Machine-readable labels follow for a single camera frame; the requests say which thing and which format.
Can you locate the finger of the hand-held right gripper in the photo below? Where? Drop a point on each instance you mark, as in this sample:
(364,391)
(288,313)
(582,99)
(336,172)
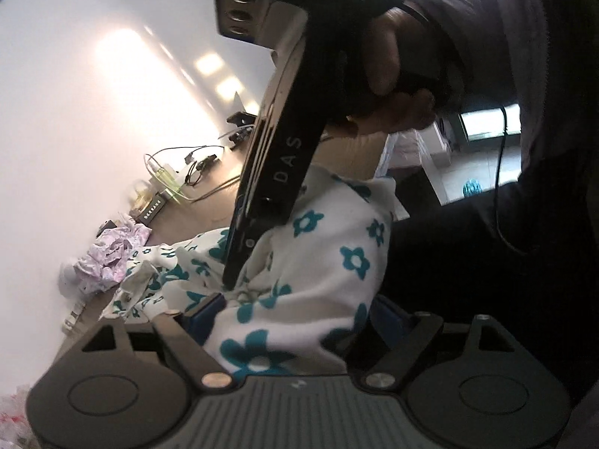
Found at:
(243,252)

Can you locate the black box with white print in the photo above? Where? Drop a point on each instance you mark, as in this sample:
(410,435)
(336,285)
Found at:
(152,208)

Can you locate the white furniture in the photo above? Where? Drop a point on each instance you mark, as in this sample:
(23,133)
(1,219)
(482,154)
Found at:
(421,168)

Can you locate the white robot-shaped speaker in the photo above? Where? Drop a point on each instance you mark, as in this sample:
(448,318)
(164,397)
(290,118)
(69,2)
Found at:
(69,278)

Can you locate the person's right forearm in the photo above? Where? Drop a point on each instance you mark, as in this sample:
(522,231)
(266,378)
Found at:
(468,18)

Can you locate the purple floral garment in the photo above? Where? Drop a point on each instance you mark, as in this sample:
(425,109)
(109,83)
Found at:
(114,255)

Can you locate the teal ball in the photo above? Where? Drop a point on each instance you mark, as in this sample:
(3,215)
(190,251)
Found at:
(471,188)

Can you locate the clear red-printed plastic bag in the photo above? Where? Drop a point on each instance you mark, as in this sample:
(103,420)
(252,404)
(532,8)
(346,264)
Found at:
(16,416)

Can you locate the white teal-flowered pants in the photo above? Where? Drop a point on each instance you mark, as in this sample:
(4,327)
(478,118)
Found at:
(318,290)

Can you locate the small grey device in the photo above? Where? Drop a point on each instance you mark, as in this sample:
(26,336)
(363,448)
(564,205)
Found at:
(106,229)

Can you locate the person's right hand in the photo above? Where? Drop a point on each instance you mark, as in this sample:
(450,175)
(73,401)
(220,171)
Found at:
(388,84)

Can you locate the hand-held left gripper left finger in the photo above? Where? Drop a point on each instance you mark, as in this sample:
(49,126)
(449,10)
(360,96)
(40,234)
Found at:
(203,318)

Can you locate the black phone stand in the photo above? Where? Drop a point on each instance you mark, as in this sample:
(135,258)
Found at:
(242,124)

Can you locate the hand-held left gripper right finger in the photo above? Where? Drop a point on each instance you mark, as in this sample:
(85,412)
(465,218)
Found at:
(390,322)

